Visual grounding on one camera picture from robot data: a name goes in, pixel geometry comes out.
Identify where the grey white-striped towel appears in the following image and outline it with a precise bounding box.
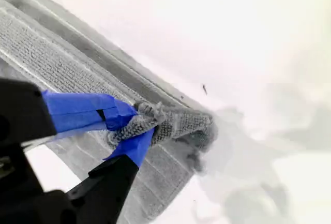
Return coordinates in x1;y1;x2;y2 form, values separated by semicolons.
0;0;220;224

